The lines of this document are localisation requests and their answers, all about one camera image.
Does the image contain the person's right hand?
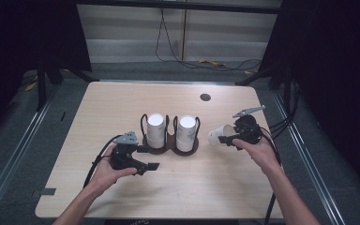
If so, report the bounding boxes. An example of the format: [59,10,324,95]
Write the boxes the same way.
[232,136,281,176]

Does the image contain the single white paper cup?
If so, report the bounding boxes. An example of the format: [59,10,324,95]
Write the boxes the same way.
[207,124,237,146]

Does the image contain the metal floor rail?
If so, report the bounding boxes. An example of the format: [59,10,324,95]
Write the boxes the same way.
[0,92,57,218]
[272,91,347,225]

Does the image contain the printed white paper cup stack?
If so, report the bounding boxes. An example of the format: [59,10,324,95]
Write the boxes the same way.
[175,115,197,153]

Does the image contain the black metal stand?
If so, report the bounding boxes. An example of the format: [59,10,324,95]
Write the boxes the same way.
[36,60,99,113]
[234,67,293,117]

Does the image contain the dark double-ring cup rack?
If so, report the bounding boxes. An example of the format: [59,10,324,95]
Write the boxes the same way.
[137,113,202,157]

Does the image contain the black hanging wall cable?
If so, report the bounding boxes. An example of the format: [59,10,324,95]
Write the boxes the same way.
[155,7,263,72]

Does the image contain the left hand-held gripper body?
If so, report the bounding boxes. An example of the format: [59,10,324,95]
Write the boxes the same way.
[110,130,148,176]

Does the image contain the person's left hand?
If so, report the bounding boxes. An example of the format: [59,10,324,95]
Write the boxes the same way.
[88,144,139,199]

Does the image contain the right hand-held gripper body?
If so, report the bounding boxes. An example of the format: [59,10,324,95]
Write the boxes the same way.
[232,104,267,145]

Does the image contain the right hand-held gripper black cable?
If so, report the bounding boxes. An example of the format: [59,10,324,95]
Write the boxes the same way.
[256,126,283,225]

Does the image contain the hand-held gripper black cable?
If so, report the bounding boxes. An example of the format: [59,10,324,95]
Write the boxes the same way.
[256,126,283,225]
[82,134,122,189]

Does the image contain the black curtain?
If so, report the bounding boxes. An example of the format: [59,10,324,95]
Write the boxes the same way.
[258,0,360,203]
[0,0,93,144]

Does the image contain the left hand-held gripper black cable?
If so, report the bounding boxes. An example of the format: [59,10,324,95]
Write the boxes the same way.
[82,134,122,189]

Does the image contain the plain white paper cup stack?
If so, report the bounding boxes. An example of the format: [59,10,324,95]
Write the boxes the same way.
[145,112,167,150]

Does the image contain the grey tape strip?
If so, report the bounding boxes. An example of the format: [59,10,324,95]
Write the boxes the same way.
[31,187,57,198]

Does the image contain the bundle of black floor cables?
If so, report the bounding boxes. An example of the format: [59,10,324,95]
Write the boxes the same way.
[268,82,302,139]

